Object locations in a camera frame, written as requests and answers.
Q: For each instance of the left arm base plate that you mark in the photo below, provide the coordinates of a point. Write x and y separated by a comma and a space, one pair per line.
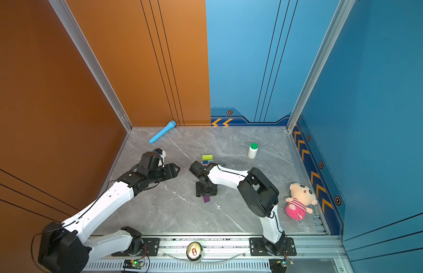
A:
145, 246

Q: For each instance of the pink plush doll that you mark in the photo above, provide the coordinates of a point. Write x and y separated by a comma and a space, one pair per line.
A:
301, 197

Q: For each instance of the blue toy microphone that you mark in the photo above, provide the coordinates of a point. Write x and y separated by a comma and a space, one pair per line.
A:
163, 131

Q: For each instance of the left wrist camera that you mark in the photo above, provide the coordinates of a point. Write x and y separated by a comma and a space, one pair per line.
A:
162, 155

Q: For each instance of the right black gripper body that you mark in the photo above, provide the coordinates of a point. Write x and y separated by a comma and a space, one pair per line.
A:
202, 190

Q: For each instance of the white bottle green cap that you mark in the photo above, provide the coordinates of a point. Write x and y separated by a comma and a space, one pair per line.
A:
253, 150

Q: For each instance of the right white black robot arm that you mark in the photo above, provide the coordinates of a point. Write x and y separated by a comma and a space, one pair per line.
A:
258, 192

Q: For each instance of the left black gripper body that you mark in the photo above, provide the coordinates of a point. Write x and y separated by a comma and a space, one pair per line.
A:
170, 173

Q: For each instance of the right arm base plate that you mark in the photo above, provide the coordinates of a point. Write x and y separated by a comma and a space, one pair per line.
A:
262, 247

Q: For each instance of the aluminium front rail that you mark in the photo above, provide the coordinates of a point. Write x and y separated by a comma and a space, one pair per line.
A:
231, 254

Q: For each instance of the right circuit board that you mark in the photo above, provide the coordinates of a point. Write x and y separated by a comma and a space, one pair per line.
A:
285, 262

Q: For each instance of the round emergency button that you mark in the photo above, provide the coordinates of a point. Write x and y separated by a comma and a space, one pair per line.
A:
194, 252

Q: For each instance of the left green circuit board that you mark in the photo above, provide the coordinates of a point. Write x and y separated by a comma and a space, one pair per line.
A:
133, 265

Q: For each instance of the lime green block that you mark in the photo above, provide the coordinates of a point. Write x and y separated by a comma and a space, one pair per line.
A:
207, 157

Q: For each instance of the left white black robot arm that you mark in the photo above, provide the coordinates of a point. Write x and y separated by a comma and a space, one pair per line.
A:
67, 247

